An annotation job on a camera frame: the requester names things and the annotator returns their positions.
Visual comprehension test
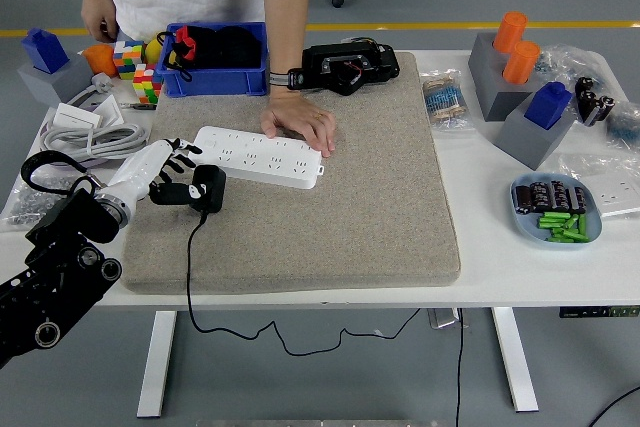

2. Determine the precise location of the thin black plug cord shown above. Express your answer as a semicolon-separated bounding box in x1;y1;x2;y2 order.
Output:
186;211;428;359

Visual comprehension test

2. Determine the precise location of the grey metal box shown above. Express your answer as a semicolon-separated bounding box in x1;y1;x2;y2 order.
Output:
427;307;460;331

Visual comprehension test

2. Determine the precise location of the clear bag of resistors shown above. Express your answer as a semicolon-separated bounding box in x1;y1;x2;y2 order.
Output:
418;68;476;133

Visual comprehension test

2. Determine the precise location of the blue plastic bin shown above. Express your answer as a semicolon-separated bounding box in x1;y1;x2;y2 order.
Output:
155;21;270;98

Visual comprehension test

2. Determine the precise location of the orange cup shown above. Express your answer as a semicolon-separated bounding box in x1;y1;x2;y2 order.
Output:
80;44;117;77

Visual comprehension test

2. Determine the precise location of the orange cylinder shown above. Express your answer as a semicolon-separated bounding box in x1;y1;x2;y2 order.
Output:
493;10;530;54
502;40;542;85

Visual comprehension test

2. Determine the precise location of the white wall socket panel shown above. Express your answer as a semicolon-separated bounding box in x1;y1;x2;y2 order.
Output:
52;102;104;131
582;169;640;219

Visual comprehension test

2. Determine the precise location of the white table leg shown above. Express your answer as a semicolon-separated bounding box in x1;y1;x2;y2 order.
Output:
490;306;540;413
136;310;179;419

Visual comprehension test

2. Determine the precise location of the black and white wristwatch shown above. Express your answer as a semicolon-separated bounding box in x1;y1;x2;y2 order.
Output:
268;68;307;92

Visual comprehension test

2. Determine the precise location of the bag of blue resistors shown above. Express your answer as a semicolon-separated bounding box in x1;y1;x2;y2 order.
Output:
604;101;640;148

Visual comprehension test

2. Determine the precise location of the clear bag of screws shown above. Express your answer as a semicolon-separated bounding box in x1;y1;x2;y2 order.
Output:
0;166;71;233

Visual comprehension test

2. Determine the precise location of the crumpled clear plastic bag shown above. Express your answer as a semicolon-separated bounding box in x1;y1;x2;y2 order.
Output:
537;42;619;98

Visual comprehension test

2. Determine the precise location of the person's left hand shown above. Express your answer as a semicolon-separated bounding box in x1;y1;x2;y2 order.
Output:
259;93;337;158

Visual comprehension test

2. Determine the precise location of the flat clear plastic bag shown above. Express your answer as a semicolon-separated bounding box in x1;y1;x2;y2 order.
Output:
557;151;640;188

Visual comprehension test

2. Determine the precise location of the yellow ball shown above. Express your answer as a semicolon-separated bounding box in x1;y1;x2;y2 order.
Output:
142;38;165;64

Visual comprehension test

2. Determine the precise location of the white power strip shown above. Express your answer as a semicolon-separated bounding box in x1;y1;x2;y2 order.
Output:
192;125;327;191

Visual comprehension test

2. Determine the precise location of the black plug adapter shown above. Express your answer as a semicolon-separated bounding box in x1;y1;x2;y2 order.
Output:
192;165;227;216

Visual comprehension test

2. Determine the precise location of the blue bottle-shaped block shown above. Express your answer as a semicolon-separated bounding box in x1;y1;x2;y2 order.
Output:
523;80;574;129
20;27;70;74

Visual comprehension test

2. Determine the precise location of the hanging black cable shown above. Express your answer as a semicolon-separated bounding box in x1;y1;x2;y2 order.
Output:
452;307;469;427

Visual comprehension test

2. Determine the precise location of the person's right hand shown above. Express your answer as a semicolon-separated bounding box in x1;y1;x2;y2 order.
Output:
80;0;121;43

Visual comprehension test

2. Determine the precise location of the grey-brown mat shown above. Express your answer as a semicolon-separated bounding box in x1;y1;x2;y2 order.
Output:
121;50;462;294

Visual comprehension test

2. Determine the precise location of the red and black strap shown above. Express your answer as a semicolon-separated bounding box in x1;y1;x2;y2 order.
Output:
157;24;199;83

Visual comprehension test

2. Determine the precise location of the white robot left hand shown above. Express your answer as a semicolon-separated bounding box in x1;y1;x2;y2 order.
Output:
104;136;209;211

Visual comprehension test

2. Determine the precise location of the black floor cable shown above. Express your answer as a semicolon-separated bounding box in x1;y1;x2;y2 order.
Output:
587;386;640;427

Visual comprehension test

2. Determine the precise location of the black table control panel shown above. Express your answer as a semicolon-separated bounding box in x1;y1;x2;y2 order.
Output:
558;305;640;319

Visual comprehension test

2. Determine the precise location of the black machine housing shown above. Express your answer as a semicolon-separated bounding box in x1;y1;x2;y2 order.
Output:
299;38;401;97

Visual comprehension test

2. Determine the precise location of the grey power plug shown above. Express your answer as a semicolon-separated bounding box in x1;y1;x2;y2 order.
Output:
89;71;119;97

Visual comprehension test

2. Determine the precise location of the white paper box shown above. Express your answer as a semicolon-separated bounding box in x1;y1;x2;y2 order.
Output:
92;96;126;127

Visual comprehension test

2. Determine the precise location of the grey power cable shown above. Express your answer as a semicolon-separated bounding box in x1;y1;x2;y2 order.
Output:
42;121;152;168

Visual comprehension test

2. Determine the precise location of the black cloth pouch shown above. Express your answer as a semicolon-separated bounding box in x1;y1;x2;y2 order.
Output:
187;24;264;69

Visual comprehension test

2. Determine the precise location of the large grey block holder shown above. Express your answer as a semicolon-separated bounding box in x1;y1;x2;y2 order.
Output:
467;31;539;122

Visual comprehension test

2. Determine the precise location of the light blue plate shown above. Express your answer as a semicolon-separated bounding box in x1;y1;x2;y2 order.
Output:
509;171;604;251

